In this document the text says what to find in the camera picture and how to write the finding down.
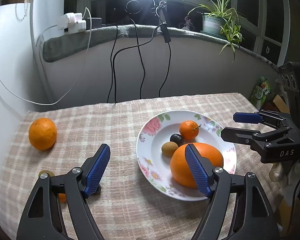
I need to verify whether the spider plant in pot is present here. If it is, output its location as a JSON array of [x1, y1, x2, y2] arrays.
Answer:
[[187, 0, 243, 58]]

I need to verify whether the black cable right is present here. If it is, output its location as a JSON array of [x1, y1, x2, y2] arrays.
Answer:
[[158, 42, 172, 98]]

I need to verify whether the checkered beige tablecloth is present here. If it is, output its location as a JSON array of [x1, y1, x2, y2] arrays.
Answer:
[[0, 92, 283, 240]]

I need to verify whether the black cable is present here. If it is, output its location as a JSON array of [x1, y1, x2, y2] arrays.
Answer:
[[106, 24, 120, 104], [158, 42, 172, 98], [112, 17, 161, 104]]

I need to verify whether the small purple flower plant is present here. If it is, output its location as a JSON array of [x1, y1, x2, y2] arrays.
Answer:
[[182, 16, 195, 31]]

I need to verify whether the white cable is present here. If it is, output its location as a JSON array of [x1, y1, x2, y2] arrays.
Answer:
[[0, 6, 93, 106]]

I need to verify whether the black power adapter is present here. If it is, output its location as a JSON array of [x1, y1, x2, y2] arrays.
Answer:
[[88, 17, 102, 29]]

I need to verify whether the gloved right hand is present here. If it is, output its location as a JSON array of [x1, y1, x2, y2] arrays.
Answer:
[[269, 162, 300, 207]]

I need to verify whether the grey windowsill cloth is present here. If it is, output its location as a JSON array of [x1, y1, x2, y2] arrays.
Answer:
[[42, 24, 279, 73]]

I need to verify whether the brown kiwi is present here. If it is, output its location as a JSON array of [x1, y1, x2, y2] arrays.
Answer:
[[161, 141, 179, 158]]

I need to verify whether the mandarin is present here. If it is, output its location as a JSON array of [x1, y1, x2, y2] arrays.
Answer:
[[58, 193, 66, 203], [179, 120, 201, 141]]

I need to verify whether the ring light stand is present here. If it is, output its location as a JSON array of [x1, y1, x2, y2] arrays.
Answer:
[[152, 0, 171, 44]]

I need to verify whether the dark plum front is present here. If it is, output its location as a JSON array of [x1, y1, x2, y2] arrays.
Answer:
[[170, 133, 184, 147]]

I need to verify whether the green snack bag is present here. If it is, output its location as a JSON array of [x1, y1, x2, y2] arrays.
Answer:
[[249, 76, 271, 110]]

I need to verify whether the black cable left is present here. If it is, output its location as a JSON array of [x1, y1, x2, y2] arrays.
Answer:
[[106, 24, 120, 104]]

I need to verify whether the green kiwi top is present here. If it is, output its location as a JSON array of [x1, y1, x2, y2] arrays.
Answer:
[[38, 170, 55, 178]]

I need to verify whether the floral white plate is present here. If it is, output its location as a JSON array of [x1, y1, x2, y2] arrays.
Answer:
[[136, 110, 237, 202]]

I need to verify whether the black cable middle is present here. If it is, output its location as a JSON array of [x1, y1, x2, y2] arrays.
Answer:
[[112, 17, 161, 104]]

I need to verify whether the white refrigerator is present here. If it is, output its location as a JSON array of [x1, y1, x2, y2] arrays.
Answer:
[[0, 3, 44, 220]]

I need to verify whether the white power strip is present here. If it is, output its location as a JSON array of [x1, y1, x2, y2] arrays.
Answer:
[[57, 12, 87, 34]]

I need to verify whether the bead string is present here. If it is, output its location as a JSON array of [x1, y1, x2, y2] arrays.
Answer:
[[14, 0, 32, 23]]

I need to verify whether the dark plum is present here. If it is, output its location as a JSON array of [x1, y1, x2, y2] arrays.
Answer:
[[170, 133, 184, 147], [94, 185, 102, 195]]

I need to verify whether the large orange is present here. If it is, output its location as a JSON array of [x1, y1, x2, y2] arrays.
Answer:
[[29, 118, 57, 151], [170, 142, 224, 189]]

